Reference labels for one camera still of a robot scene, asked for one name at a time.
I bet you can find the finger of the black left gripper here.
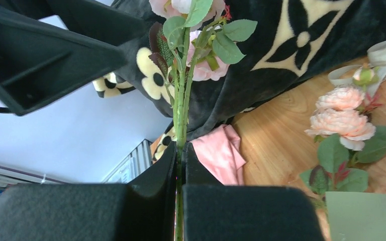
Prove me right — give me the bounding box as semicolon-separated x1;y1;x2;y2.
0;0;147;47
0;5;125;116

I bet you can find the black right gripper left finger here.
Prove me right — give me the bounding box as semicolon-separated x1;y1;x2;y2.
0;143;176;240

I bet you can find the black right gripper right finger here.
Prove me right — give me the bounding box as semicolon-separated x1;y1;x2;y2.
182;143;324;241

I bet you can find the pink fake rose stem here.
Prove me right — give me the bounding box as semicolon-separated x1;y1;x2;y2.
149;1;257;240
300;65;386;209

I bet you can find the green and tan wrapping paper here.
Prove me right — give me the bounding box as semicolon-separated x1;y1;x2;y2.
326;191;386;241

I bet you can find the beige ribbon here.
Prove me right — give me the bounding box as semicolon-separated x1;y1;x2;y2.
328;41;386;97

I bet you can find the black blanket with cream flowers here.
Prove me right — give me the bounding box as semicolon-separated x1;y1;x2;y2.
91;0;386;164

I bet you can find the pink folded cloth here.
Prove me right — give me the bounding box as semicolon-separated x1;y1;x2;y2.
191;124;246;186

